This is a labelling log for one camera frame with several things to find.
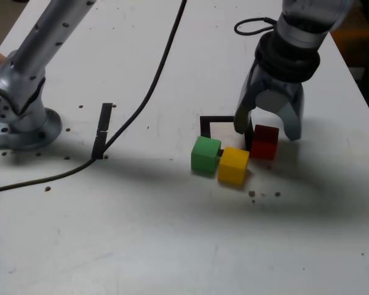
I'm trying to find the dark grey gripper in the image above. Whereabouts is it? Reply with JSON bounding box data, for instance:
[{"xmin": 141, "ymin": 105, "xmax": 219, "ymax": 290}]
[{"xmin": 232, "ymin": 63, "xmax": 305, "ymax": 141}]

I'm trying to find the red cube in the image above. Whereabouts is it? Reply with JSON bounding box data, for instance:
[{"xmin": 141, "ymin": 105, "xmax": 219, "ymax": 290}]
[{"xmin": 248, "ymin": 124, "xmax": 280, "ymax": 160}]

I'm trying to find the yellow cube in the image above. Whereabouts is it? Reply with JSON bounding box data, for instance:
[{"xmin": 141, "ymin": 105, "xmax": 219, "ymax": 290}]
[{"xmin": 218, "ymin": 146, "xmax": 250, "ymax": 186}]

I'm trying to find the green cube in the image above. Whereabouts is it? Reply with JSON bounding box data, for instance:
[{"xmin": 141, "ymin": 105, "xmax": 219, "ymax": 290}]
[{"xmin": 190, "ymin": 136, "xmax": 222, "ymax": 176}]

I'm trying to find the black tape square outline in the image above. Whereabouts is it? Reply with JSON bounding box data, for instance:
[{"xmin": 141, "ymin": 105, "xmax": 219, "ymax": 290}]
[{"xmin": 199, "ymin": 115, "xmax": 255, "ymax": 151}]

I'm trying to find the black tape strip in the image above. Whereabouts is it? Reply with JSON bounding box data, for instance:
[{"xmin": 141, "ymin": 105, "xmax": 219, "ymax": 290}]
[{"xmin": 91, "ymin": 103, "xmax": 114, "ymax": 160}]

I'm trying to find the thin black cable loop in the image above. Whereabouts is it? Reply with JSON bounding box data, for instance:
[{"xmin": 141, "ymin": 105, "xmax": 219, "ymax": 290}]
[{"xmin": 234, "ymin": 17, "xmax": 279, "ymax": 36}]

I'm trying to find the thick black cable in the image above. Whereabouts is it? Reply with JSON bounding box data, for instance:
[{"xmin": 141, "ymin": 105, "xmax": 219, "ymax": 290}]
[{"xmin": 0, "ymin": 0, "xmax": 188, "ymax": 194}]

